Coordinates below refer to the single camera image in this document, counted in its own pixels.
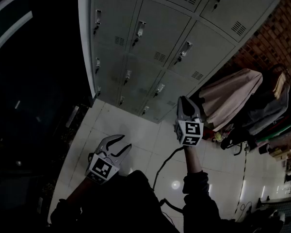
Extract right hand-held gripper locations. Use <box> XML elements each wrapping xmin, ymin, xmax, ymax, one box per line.
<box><xmin>174</xmin><ymin>96</ymin><xmax>204</xmax><ymax>147</ymax></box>

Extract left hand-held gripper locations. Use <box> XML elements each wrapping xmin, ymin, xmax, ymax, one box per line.
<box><xmin>84</xmin><ymin>134</ymin><xmax>132</xmax><ymax>185</ymax></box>

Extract grey metal locker cabinet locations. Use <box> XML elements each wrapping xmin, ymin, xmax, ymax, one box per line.
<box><xmin>78</xmin><ymin>0</ymin><xmax>282</xmax><ymax>124</ymax></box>

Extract person's left forearm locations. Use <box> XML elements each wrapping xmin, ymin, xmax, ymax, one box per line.
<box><xmin>63</xmin><ymin>176</ymin><xmax>100</xmax><ymax>205</ymax></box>

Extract person's right forearm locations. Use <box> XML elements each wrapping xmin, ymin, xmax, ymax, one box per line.
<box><xmin>182</xmin><ymin>144</ymin><xmax>210</xmax><ymax>196</ymax></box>

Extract beige hanging cloth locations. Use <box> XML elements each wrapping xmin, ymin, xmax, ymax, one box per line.
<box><xmin>198</xmin><ymin>68</ymin><xmax>264</xmax><ymax>132</ymax></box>

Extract person's black clothed body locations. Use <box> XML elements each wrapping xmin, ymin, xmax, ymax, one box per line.
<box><xmin>49</xmin><ymin>170</ymin><xmax>233</xmax><ymax>233</ymax></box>

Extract pile of grey garments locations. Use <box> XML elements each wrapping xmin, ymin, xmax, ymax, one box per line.
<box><xmin>242</xmin><ymin>81</ymin><xmax>291</xmax><ymax>142</ymax></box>

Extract tan folded cloth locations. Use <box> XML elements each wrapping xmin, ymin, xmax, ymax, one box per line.
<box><xmin>273</xmin><ymin>72</ymin><xmax>287</xmax><ymax>100</ymax></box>

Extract wooden crates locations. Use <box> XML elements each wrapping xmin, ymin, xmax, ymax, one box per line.
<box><xmin>269</xmin><ymin>145</ymin><xmax>291</xmax><ymax>177</ymax></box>

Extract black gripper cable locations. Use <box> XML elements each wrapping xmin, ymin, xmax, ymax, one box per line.
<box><xmin>152</xmin><ymin>146</ymin><xmax>188</xmax><ymax>214</ymax></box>

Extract striped floor cable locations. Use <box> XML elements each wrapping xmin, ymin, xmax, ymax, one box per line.
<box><xmin>232</xmin><ymin>149</ymin><xmax>253</xmax><ymax>216</ymax></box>

